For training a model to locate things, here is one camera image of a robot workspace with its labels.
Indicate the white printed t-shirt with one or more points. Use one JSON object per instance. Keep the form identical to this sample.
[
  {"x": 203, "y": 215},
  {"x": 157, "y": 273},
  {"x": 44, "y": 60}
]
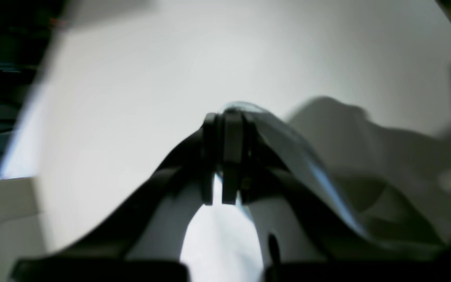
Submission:
[{"x": 222, "y": 243}]

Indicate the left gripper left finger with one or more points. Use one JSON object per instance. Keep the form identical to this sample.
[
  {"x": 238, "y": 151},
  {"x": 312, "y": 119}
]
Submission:
[{"x": 142, "y": 239}]

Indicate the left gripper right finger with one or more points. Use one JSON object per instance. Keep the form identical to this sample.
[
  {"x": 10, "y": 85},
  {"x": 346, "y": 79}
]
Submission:
[{"x": 316, "y": 227}]

